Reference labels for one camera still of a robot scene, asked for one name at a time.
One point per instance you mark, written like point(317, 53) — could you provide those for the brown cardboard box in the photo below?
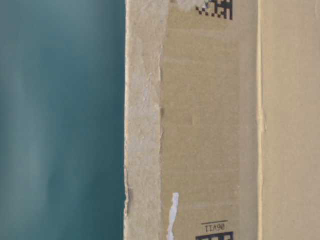
point(222, 120)

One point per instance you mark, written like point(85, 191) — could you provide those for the blue table cloth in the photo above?
point(62, 82)

